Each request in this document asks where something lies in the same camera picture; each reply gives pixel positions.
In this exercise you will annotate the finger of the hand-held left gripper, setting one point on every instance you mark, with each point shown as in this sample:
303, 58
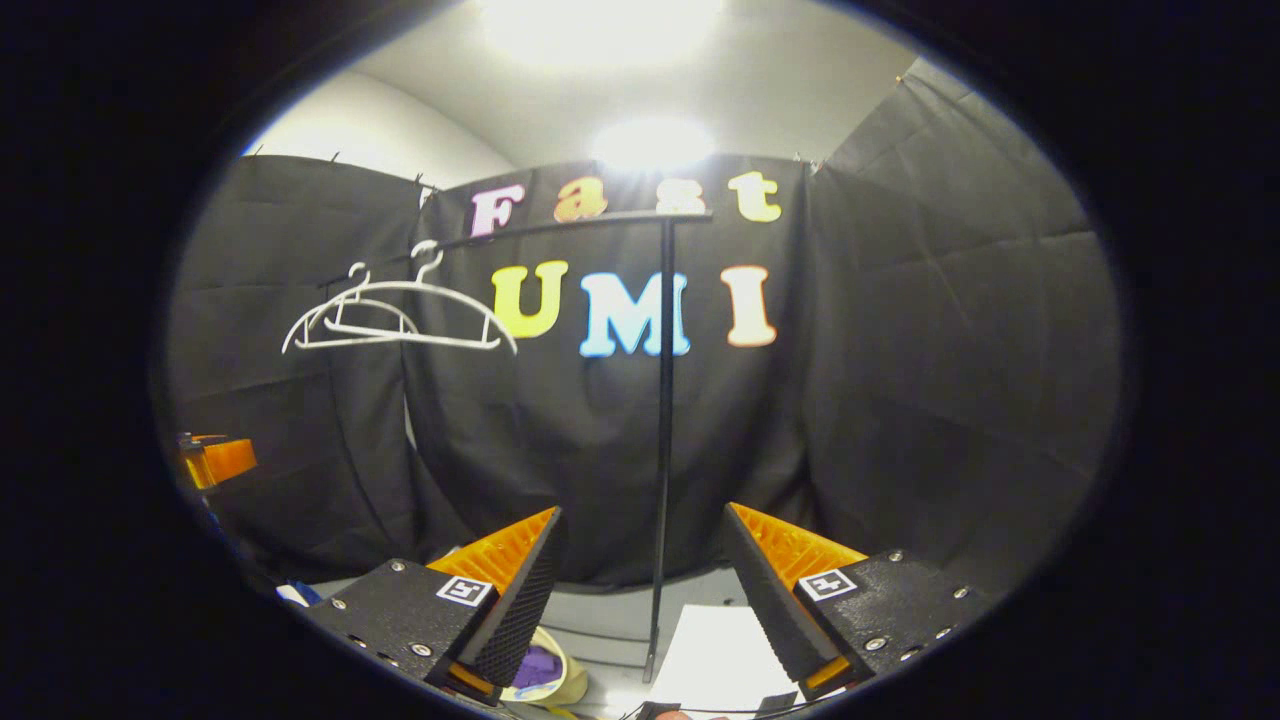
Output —
222, 460

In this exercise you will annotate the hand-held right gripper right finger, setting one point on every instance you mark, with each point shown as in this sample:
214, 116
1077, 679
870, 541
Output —
770, 600

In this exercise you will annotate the white sheet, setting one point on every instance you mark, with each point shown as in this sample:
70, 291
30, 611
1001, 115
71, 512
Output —
710, 660

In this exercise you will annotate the white plastic clothes hanger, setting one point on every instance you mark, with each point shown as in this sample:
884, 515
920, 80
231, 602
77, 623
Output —
380, 305
400, 286

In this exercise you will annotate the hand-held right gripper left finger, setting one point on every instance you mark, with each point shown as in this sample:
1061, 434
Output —
520, 600

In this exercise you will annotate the ceiling light panel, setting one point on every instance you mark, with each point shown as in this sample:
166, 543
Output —
600, 25
652, 143

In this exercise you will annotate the black metal clothes rack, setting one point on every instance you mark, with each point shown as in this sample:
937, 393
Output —
665, 450

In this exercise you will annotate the beige laundry hamper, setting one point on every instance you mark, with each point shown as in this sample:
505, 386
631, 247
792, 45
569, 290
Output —
575, 680

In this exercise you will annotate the purple ribbed jacket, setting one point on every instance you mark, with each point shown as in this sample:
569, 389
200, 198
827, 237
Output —
538, 668

